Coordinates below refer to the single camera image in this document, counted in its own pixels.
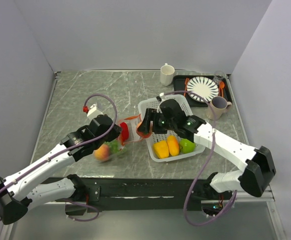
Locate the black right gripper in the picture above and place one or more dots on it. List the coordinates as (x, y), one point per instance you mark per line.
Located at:
(151, 115)

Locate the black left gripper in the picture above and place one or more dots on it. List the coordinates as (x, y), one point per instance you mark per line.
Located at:
(115, 134)

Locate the red bell pepper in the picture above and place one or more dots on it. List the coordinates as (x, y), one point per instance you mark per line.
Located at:
(125, 131)

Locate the clear zip bag orange zipper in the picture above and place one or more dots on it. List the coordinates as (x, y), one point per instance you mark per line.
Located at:
(132, 123)

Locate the peach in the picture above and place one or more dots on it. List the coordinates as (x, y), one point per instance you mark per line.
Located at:
(102, 154)
(142, 135)

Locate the white plastic perforated basket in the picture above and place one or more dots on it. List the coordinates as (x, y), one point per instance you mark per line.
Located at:
(153, 103)

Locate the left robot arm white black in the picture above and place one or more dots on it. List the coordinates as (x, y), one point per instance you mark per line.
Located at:
(25, 190)

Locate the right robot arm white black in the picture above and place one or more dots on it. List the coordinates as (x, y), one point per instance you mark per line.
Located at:
(255, 166)

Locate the yellow bell pepper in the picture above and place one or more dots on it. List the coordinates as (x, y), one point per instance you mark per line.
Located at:
(161, 149)

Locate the orange yellow mango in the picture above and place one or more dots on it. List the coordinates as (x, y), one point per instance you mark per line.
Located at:
(173, 145)

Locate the green apple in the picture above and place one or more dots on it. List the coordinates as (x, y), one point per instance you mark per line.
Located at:
(186, 146)

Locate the black rectangular tray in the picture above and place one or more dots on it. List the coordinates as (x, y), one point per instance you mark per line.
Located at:
(194, 101)

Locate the orange plastic fork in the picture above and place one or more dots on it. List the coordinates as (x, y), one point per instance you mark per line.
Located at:
(185, 86)

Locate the white ceramic mug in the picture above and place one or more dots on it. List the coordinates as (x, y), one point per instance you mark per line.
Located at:
(166, 74)

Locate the black white striped plate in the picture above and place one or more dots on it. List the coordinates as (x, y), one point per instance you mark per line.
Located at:
(203, 87)

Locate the beige mug purple inside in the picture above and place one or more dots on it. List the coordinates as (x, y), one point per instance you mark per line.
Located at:
(217, 107)

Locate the orange plastic spoon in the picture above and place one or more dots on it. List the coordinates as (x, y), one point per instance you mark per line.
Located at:
(221, 88)

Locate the clear glass cup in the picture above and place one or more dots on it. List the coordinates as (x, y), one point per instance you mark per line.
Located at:
(218, 76)

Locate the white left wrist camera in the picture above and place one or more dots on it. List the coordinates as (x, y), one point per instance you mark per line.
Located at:
(92, 112)

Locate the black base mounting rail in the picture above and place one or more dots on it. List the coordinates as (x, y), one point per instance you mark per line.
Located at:
(119, 194)

